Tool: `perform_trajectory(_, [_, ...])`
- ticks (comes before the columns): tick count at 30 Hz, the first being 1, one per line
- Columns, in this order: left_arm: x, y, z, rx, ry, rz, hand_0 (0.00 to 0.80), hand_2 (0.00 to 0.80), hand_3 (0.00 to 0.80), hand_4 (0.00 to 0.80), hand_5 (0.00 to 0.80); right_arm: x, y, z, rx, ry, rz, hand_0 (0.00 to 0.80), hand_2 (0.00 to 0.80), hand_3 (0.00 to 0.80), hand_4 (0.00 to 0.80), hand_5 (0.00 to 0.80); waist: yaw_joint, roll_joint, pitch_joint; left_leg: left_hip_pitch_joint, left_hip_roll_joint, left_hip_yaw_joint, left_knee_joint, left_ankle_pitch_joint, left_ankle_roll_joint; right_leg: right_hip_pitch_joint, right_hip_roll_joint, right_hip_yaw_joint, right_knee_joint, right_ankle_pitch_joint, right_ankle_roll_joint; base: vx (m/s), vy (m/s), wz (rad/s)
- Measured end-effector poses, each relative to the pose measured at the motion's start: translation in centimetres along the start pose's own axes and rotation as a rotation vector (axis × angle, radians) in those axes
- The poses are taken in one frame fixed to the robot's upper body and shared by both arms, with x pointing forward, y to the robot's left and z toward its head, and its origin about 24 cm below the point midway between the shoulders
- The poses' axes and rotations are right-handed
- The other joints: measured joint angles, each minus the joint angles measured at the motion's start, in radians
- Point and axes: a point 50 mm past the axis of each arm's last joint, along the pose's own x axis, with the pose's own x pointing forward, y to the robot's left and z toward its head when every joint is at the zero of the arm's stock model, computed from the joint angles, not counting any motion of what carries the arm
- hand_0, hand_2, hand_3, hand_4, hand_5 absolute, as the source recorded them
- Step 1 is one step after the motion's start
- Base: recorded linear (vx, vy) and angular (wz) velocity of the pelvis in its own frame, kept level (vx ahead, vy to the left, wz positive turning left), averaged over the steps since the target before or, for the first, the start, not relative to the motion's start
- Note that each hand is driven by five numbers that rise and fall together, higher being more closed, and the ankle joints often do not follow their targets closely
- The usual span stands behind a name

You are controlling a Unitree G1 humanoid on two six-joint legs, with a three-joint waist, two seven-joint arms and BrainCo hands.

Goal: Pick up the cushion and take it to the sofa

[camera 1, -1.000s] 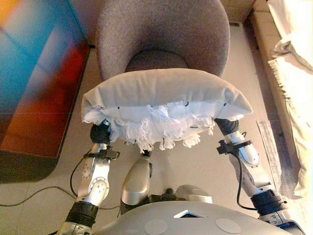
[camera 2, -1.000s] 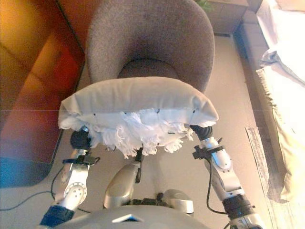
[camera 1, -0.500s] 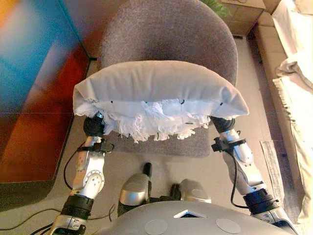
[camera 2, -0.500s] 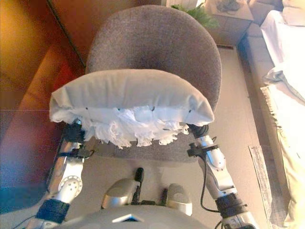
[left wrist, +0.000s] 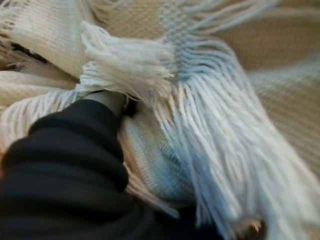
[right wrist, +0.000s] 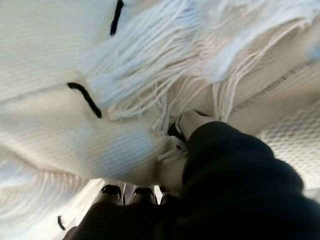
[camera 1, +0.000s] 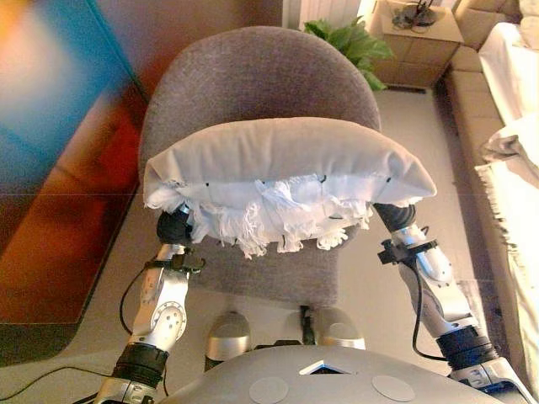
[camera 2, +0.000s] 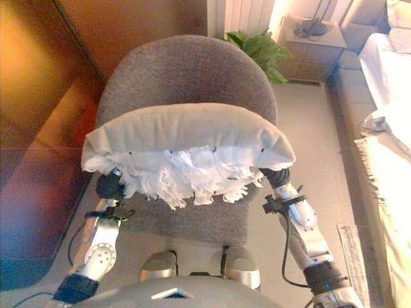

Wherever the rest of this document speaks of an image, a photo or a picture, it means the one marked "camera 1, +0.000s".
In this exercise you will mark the colourful patterned rug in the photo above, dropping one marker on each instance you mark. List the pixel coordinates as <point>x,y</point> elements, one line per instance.
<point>54,147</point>

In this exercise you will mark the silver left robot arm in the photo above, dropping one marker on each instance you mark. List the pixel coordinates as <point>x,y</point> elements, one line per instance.
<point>162,311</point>

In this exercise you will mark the silver left robot leg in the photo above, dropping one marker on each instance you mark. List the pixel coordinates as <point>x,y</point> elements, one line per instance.
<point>227,336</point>

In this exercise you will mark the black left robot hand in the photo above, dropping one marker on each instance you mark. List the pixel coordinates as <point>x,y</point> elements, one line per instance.
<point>174,227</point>

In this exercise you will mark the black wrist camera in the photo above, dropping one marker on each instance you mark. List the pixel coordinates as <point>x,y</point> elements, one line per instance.
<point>396,253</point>
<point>189,263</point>

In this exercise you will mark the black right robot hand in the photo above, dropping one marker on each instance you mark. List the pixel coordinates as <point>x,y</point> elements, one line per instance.
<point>398,216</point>

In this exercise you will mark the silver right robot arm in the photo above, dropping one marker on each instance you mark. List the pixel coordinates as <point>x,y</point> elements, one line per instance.
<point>442,290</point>

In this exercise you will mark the white fringed cushion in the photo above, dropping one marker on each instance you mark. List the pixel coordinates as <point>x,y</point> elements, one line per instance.
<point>286,155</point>

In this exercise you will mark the green leafy plant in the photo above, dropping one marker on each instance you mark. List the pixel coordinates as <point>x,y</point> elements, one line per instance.
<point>358,46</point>

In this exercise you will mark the grey fabric armchair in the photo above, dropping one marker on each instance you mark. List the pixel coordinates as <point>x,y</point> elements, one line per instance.
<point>261,76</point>

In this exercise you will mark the wooden bedside table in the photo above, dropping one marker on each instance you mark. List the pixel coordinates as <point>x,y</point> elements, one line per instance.
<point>421,54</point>

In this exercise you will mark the beige sofa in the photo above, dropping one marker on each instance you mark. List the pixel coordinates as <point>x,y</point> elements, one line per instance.
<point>467,105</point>

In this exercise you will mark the silver right robot leg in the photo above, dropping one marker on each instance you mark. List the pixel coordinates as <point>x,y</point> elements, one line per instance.
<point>341,330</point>

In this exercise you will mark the white fringed throw blanket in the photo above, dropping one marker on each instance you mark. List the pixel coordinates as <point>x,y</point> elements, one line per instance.
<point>518,189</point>

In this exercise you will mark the white sheet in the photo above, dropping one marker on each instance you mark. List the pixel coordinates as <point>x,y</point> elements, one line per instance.
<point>505,63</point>

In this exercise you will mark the silver robot leg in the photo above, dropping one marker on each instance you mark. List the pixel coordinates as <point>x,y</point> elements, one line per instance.
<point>227,336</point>
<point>341,330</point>

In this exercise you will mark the white radiator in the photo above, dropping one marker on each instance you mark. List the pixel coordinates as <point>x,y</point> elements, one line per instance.
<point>320,10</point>

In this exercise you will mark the silver robot torso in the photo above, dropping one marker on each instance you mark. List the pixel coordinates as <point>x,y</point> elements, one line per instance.
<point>328,379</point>

